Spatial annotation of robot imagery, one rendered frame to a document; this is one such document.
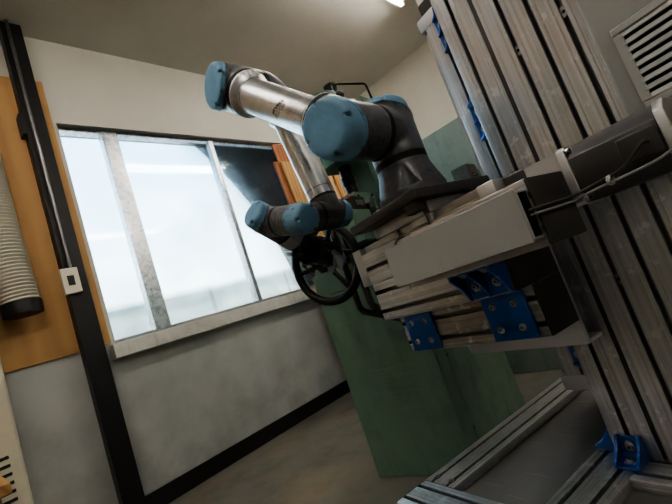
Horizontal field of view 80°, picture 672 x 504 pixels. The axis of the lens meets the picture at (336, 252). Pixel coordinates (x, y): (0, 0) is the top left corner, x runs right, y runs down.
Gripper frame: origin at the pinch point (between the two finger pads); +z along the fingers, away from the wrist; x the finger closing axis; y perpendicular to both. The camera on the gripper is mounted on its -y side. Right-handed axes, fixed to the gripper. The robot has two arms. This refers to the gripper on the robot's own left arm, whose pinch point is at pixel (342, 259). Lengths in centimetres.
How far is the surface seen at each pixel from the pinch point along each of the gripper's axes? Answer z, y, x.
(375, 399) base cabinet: 46, 31, -23
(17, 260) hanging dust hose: -58, -26, -139
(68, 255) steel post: -40, -40, -146
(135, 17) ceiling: -61, -185, -112
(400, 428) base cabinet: 52, 41, -16
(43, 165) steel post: -65, -82, -146
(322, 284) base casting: 22.1, -9.4, -29.0
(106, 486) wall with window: 13, 59, -156
